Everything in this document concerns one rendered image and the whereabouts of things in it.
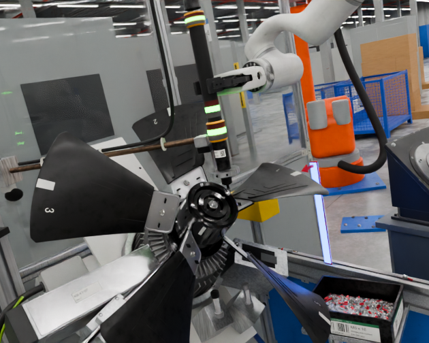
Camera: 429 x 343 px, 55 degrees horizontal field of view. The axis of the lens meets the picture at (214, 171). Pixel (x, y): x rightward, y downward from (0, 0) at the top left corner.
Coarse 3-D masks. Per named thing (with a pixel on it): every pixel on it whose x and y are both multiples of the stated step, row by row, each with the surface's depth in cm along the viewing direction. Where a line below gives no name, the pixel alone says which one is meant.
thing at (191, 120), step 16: (160, 112) 110; (176, 112) 109; (192, 112) 108; (144, 128) 109; (160, 128) 107; (176, 128) 106; (192, 128) 104; (192, 144) 101; (160, 160) 103; (176, 160) 100; (192, 160) 98; (176, 176) 98
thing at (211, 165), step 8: (200, 144) 94; (208, 144) 95; (200, 152) 94; (208, 152) 94; (208, 160) 95; (208, 168) 95; (216, 168) 97; (232, 168) 95; (216, 176) 93; (224, 176) 93
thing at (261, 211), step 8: (232, 192) 149; (272, 200) 141; (248, 208) 141; (256, 208) 138; (264, 208) 138; (272, 208) 141; (240, 216) 145; (248, 216) 142; (256, 216) 139; (264, 216) 139
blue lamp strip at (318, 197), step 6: (312, 168) 120; (312, 174) 121; (318, 180) 120; (318, 198) 122; (318, 204) 122; (318, 210) 123; (318, 216) 124; (324, 222) 123; (324, 228) 123; (324, 234) 124; (324, 240) 125; (324, 246) 125; (324, 252) 126; (324, 258) 127
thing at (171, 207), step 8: (160, 192) 88; (152, 200) 88; (160, 200) 88; (168, 200) 89; (176, 200) 89; (152, 208) 88; (160, 208) 89; (168, 208) 89; (176, 208) 89; (152, 216) 88; (160, 216) 89; (168, 216) 89; (152, 224) 89; (160, 224) 89; (168, 224) 90; (168, 232) 90
